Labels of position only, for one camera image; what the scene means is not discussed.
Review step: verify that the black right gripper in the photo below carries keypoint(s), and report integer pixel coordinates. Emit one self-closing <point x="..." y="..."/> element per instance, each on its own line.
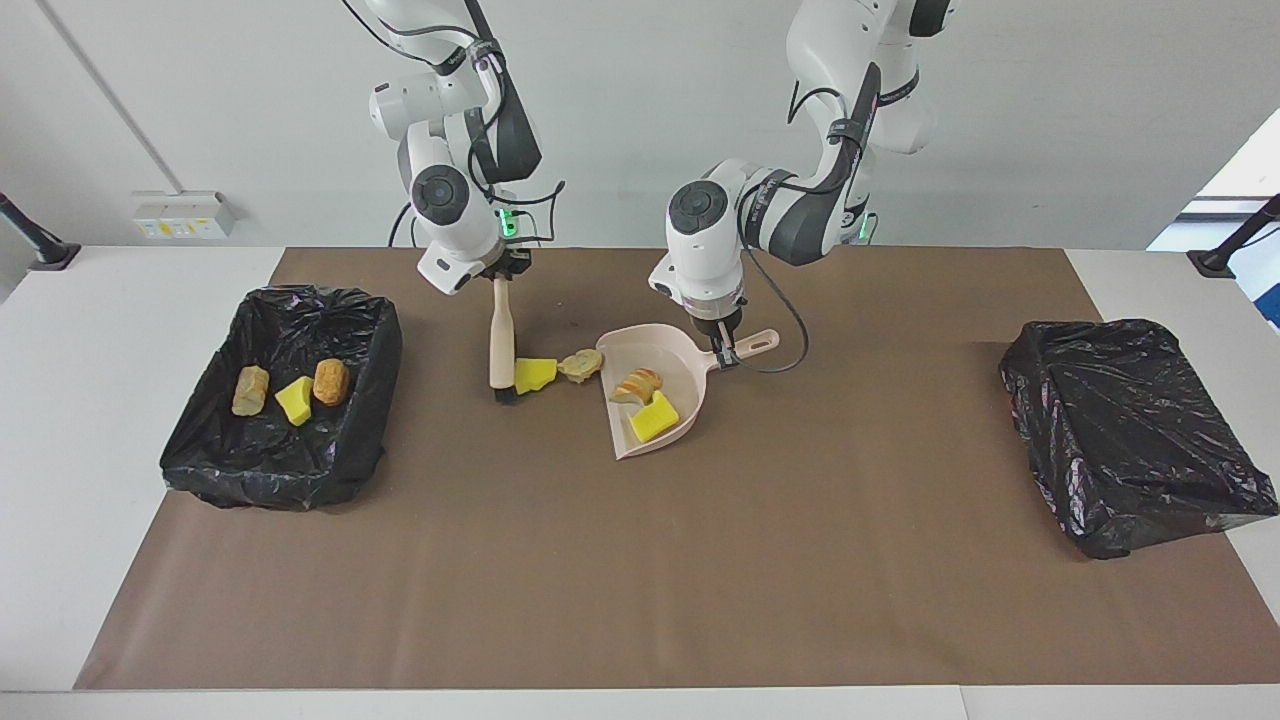
<point x="507" y="264"/>

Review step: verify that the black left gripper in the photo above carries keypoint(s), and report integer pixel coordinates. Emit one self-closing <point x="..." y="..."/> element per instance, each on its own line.
<point x="718" y="322"/>

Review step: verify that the beige brush black bristles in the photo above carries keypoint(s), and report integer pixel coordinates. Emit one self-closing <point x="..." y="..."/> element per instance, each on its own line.
<point x="501" y="340"/>

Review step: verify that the pink plastic dustpan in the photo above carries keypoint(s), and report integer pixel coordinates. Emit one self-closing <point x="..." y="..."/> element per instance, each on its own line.
<point x="650" y="350"/>

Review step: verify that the striped croissant piece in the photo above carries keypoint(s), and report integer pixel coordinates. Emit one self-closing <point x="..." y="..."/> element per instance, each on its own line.
<point x="637" y="385"/>
<point x="582" y="365"/>

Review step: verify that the notched yellow sponge piece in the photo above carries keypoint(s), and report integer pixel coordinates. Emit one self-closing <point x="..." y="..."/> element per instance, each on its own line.
<point x="655" y="420"/>

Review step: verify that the yellow sponge chunk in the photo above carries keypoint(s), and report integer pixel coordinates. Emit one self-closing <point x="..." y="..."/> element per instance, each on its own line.
<point x="537" y="375"/>

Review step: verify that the brown fried bun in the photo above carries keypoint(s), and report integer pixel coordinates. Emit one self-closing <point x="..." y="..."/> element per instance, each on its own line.
<point x="331" y="382"/>

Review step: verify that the small yellow sponge wedge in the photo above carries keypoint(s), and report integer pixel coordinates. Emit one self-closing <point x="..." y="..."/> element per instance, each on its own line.
<point x="294" y="402"/>

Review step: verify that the pale bread chunk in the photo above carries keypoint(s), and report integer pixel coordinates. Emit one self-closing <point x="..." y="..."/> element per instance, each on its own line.
<point x="250" y="392"/>

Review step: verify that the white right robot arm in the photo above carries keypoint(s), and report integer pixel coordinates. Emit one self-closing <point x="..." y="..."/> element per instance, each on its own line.
<point x="445" y="215"/>

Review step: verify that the black bag lined bin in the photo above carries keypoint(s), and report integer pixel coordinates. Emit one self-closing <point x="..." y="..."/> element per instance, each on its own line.
<point x="300" y="460"/>
<point x="1130" y="430"/>

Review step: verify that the brown table mat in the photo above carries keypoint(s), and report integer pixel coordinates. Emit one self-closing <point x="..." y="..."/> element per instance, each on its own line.
<point x="850" y="600"/>

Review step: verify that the black stand base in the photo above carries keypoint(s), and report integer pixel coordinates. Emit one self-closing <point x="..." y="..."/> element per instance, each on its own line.
<point x="1215" y="262"/>
<point x="50" y="255"/>

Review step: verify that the white wall socket strip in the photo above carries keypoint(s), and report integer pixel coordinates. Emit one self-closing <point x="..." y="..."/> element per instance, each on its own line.
<point x="185" y="215"/>

